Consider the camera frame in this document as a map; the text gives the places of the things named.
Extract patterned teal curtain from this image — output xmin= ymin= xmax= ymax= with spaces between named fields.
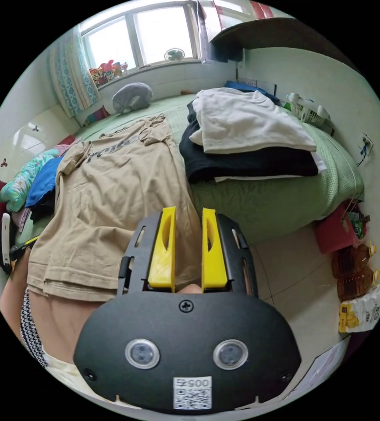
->
xmin=47 ymin=31 xmax=99 ymax=118

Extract yellow and white sack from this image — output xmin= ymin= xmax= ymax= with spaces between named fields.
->
xmin=338 ymin=275 xmax=380 ymax=333

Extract dark wooden shelf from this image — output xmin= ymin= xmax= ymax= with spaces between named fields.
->
xmin=209 ymin=17 xmax=360 ymax=71

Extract pile of clothes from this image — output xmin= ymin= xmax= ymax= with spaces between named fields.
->
xmin=0 ymin=136 xmax=90 ymax=232
xmin=178 ymin=87 xmax=328 ymax=184

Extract colourful toys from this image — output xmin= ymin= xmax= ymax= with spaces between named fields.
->
xmin=89 ymin=60 xmax=129 ymax=87

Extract beige short sleeve shirt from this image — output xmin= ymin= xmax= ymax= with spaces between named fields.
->
xmin=27 ymin=113 xmax=201 ymax=302

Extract bed with green mat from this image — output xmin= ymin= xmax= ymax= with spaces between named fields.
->
xmin=12 ymin=90 xmax=365 ymax=246

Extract colourful striped cushion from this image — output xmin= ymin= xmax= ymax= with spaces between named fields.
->
xmin=83 ymin=105 xmax=111 ymax=128

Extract amber oil bottle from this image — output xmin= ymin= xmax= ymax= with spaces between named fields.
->
xmin=331 ymin=243 xmax=378 ymax=278
xmin=336 ymin=267 xmax=380 ymax=302

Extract small white fan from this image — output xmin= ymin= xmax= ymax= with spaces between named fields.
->
xmin=163 ymin=47 xmax=186 ymax=64

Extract white paper sheet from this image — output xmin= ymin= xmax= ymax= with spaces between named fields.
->
xmin=293 ymin=343 xmax=350 ymax=394

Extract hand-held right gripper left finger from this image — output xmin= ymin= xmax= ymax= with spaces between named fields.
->
xmin=148 ymin=206 xmax=177 ymax=293

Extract person's left forearm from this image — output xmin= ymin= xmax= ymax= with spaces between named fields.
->
xmin=0 ymin=275 xmax=29 ymax=335

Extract grey pillow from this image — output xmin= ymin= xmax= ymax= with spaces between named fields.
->
xmin=112 ymin=82 xmax=153 ymax=115

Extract red bag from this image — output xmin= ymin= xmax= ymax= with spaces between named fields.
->
xmin=313 ymin=200 xmax=370 ymax=255

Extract white wall socket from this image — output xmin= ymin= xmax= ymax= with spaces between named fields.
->
xmin=356 ymin=132 xmax=374 ymax=167

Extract window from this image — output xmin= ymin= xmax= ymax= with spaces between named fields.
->
xmin=77 ymin=0 xmax=210 ymax=74

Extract person's left hand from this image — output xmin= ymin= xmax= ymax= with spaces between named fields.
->
xmin=9 ymin=253 xmax=30 ymax=282

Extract person's body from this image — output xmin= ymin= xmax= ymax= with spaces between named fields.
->
xmin=18 ymin=286 xmax=118 ymax=400

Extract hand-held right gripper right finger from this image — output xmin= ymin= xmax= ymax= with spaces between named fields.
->
xmin=202 ymin=207 xmax=228 ymax=294

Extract white plastic basket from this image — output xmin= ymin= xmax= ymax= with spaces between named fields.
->
xmin=287 ymin=92 xmax=332 ymax=128

